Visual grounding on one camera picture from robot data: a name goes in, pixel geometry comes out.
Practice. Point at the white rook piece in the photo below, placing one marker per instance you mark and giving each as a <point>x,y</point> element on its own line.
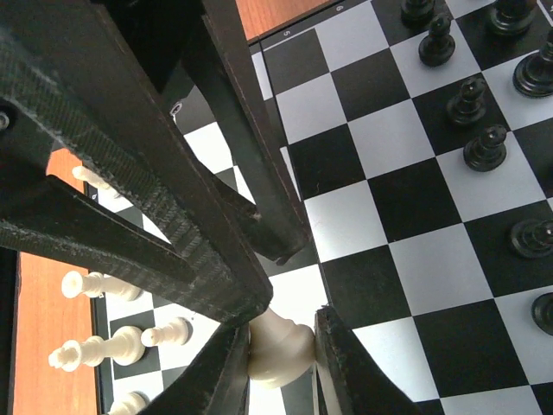
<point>85,175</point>

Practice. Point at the black magnetic chess board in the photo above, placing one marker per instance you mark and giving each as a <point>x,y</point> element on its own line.
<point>410,245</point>

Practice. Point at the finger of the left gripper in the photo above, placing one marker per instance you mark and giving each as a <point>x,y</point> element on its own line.
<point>84,74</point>
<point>217,59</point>

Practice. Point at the white bishop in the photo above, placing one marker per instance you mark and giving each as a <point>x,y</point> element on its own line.
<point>129,404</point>
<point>280,350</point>

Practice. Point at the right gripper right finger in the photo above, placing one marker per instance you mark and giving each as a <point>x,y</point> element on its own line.
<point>347,379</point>

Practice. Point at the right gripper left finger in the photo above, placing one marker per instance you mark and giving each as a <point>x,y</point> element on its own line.
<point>216,382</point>

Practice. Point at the black pawn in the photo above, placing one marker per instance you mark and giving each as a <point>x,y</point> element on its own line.
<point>437,47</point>
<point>487,151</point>
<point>532,239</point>
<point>468,105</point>

